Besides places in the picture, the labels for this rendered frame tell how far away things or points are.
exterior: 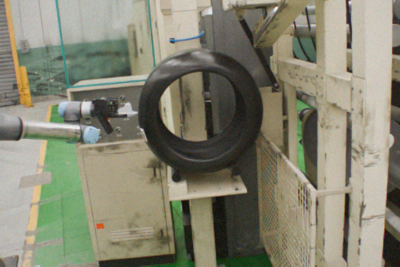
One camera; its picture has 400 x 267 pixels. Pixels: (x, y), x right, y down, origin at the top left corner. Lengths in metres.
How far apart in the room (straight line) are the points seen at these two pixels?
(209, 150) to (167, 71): 0.55
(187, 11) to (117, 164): 1.05
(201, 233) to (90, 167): 0.80
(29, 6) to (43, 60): 1.40
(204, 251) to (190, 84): 1.01
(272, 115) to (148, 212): 1.06
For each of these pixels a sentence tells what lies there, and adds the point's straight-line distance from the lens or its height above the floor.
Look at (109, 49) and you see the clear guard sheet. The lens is 2.41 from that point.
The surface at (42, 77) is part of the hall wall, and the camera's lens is 10.69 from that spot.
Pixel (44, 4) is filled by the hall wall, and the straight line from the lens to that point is 10.74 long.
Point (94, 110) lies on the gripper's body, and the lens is 1.84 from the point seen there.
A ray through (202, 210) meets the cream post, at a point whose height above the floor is 0.53.
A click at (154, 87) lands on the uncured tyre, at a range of 1.70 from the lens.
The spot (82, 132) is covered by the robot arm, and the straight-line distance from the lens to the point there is 1.74.
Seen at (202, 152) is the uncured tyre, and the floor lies 0.93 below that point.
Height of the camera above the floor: 1.58
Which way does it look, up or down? 13 degrees down
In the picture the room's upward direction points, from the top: 5 degrees counter-clockwise
